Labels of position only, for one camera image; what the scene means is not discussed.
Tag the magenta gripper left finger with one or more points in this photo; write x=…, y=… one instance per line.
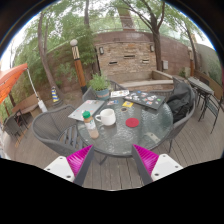
x=79, y=163

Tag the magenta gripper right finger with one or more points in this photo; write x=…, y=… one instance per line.
x=145, y=161

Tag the round glass table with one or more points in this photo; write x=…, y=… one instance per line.
x=117, y=140

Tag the red round coaster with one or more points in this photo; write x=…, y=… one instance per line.
x=132, y=122

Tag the grey wicker chair left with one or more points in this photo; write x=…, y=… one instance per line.
x=58, y=131

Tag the green-capped plastic bottle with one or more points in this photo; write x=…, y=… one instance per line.
x=90, y=125

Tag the white ceramic mug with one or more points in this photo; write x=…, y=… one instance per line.
x=106, y=117

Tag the silver laptop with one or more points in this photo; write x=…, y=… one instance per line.
x=89, y=105

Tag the yellow sticky note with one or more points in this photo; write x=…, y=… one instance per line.
x=127, y=104

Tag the black laptop with stickers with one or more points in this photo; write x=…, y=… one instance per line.
x=147, y=99

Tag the small card on table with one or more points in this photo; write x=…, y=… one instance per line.
x=113, y=102

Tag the black jacket on chair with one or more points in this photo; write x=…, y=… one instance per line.
x=181, y=101

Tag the striped blue yellow cone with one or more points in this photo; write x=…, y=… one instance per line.
x=54, y=94

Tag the grey chair right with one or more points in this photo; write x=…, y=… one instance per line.
x=178, y=126

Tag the white paper booklet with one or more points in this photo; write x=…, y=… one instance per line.
x=119, y=93

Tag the dark chair far left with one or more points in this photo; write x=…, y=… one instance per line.
x=13, y=124

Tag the potted green plant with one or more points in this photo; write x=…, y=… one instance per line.
x=100, y=84

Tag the metal chair far right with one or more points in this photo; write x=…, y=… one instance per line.
x=213, y=105

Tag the dark side table right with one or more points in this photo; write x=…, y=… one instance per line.
x=203, y=90

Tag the orange patio umbrella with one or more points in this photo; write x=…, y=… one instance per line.
x=8, y=78

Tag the wooden lamp post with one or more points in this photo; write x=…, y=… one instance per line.
x=78, y=65

